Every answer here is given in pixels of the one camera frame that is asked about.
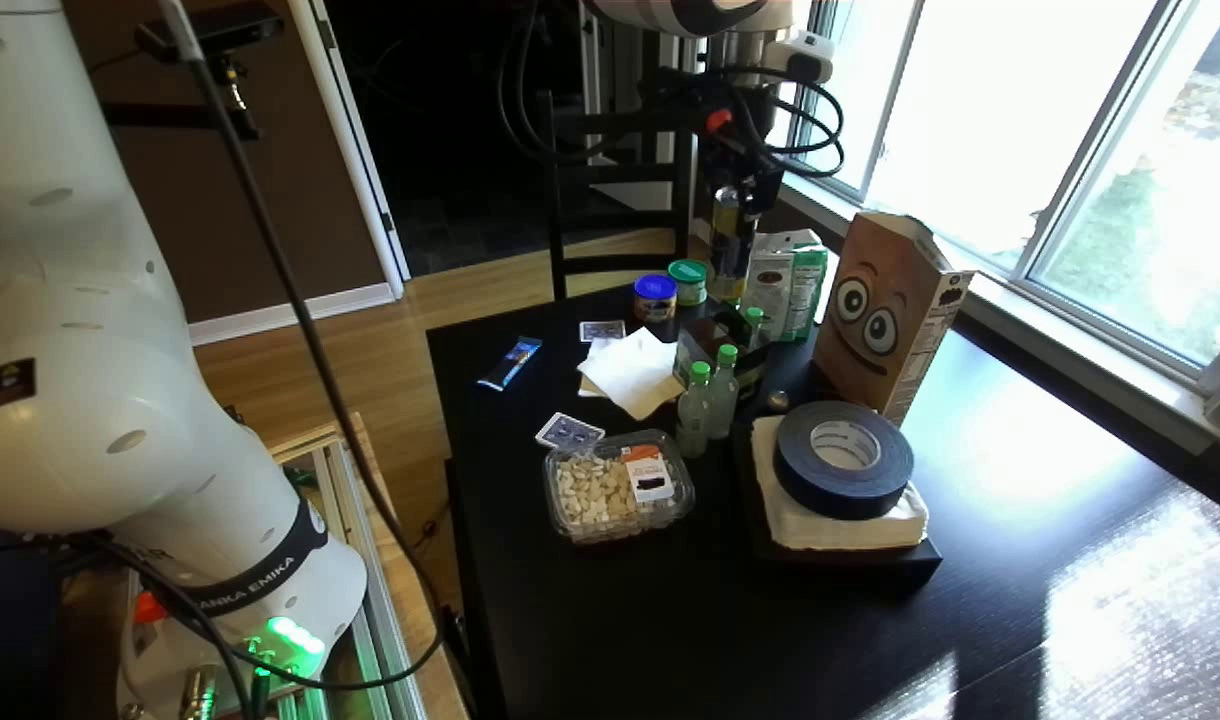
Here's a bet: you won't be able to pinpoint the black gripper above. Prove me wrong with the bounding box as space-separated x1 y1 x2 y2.
685 93 790 258

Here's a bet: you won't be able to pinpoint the dark bottle with green cap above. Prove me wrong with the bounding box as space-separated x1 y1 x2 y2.
736 304 773 357

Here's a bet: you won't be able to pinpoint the clear bottle with green cap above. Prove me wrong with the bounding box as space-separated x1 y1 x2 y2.
703 340 749 445
672 357 722 465

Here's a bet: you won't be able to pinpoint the tin with green lid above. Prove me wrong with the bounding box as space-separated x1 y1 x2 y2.
666 258 717 316

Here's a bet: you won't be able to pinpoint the white and green carton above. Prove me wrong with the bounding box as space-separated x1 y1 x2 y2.
739 224 834 346

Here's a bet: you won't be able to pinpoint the tin with blue lid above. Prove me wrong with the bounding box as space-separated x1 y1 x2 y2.
630 272 685 340

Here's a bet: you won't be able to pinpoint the black wooden chair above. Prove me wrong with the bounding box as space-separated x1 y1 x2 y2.
541 88 701 304

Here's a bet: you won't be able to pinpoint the single blue playing card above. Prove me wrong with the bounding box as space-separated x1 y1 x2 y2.
578 313 633 349

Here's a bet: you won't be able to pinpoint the brown carton with cartoon face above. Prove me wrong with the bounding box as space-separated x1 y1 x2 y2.
814 207 980 425

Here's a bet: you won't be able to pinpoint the white paper napkins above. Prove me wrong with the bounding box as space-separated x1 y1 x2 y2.
572 324 688 425

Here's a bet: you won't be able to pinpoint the dark tape roll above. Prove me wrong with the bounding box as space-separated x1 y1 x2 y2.
770 398 919 526

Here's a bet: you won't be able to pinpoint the blue wrapped snack bar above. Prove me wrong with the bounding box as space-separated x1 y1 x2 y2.
473 331 550 398

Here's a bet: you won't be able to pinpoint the blue playing card deck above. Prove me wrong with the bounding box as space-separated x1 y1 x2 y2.
533 408 611 465

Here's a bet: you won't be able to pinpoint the clear plastic seed container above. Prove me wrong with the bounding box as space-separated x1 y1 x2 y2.
541 425 701 549

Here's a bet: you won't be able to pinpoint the black box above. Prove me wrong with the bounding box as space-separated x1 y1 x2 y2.
744 413 950 599

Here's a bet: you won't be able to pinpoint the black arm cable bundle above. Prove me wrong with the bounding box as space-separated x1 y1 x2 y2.
703 55 858 189

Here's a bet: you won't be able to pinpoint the white window frame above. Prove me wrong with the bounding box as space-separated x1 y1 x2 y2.
764 0 1220 433

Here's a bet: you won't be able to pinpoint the black hanging cable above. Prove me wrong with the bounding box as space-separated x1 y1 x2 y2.
165 0 449 696

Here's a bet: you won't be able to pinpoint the aluminium rail frame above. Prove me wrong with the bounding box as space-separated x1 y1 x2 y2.
271 425 431 720

